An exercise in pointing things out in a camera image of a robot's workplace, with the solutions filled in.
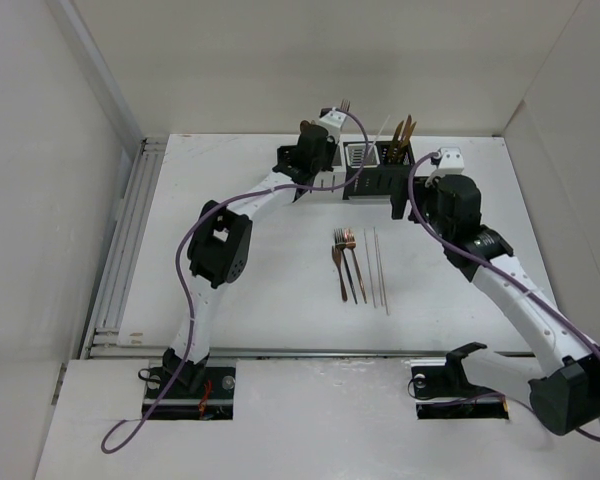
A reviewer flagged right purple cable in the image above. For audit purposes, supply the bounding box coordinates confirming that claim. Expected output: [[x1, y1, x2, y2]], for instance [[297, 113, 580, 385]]
[[408, 152, 600, 446]]

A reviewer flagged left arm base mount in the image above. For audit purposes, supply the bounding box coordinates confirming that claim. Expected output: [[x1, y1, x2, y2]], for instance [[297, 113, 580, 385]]
[[137, 360, 236, 421]]

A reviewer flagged aluminium rail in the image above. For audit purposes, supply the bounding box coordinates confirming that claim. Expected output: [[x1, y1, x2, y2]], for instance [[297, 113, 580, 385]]
[[77, 137, 167, 359], [84, 347, 536, 362]]

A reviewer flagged front aluminium rail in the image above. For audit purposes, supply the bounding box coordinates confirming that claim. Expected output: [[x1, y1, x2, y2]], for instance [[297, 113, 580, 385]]
[[84, 347, 536, 362]]

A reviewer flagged copper knife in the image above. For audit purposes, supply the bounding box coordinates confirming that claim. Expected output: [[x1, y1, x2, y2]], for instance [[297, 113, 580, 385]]
[[395, 115, 412, 163]]

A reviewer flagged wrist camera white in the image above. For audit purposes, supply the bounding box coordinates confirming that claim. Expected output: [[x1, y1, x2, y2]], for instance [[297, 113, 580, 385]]
[[316, 108, 348, 139], [429, 147, 465, 180]]

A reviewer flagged purple cable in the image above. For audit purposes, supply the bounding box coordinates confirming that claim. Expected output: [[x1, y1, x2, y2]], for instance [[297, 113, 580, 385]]
[[101, 107, 369, 455], [408, 152, 600, 446]]

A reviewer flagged metal chopstick right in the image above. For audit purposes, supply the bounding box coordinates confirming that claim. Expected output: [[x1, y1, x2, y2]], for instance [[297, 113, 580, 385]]
[[373, 227, 390, 316]]

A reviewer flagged white utensil holder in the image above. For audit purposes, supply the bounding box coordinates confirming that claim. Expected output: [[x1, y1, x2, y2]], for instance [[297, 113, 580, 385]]
[[274, 144, 349, 204]]

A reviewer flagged large copper spoon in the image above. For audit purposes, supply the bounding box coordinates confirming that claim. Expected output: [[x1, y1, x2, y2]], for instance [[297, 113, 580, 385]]
[[299, 120, 314, 132]]

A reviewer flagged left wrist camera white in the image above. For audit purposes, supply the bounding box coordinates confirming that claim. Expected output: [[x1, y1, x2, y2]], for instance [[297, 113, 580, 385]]
[[316, 108, 348, 139]]

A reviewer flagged black fork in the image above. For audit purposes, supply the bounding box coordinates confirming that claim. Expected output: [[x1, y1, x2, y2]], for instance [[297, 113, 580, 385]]
[[334, 228, 358, 304]]

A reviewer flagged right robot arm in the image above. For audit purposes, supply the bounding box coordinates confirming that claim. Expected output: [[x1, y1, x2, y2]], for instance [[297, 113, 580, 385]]
[[391, 174, 600, 436]]

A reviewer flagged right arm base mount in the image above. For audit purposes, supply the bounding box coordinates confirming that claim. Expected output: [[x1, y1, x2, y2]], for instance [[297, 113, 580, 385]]
[[408, 342, 509, 420]]

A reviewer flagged copper fork right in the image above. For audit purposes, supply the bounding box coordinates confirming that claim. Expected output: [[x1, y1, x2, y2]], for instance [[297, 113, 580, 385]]
[[343, 228, 367, 303]]

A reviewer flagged metal chopstick left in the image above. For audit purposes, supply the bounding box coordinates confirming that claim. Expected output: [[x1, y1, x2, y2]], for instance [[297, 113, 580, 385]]
[[363, 229, 377, 309]]

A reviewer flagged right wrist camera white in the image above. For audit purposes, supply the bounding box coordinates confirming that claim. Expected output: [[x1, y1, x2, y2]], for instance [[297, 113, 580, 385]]
[[429, 147, 465, 180]]

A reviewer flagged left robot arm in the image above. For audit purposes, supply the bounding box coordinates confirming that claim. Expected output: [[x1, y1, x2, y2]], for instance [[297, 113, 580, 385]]
[[162, 111, 344, 397]]

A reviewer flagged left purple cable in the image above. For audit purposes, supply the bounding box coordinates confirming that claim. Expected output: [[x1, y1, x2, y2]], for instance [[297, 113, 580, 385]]
[[101, 107, 369, 455]]

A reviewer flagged metal chopstick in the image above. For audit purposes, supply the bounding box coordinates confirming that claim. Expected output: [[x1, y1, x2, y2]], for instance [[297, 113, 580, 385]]
[[363, 229, 377, 309], [373, 227, 390, 316]]

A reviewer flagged black utensil holder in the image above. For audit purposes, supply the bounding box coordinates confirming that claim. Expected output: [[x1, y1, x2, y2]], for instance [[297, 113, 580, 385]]
[[343, 141, 415, 200]]

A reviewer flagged aluminium rail left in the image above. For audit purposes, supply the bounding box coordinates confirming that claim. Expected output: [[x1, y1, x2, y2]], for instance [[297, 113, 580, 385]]
[[77, 137, 167, 359]]

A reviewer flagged gold knife black handle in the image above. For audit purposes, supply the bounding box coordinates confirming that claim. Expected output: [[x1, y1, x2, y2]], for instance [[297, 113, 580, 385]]
[[403, 121, 417, 165]]

